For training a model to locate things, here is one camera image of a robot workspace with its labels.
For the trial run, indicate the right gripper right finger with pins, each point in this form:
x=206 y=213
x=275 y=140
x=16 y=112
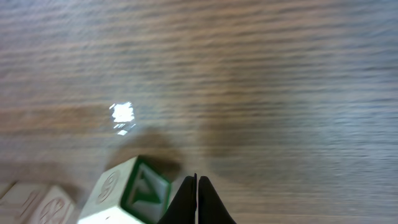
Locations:
x=211 y=210

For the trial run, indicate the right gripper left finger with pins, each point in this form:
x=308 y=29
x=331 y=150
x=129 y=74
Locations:
x=183 y=207

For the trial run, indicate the natural block with green side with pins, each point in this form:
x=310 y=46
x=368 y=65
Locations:
x=131 y=192

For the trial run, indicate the red letter I block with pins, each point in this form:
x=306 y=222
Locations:
x=32 y=203

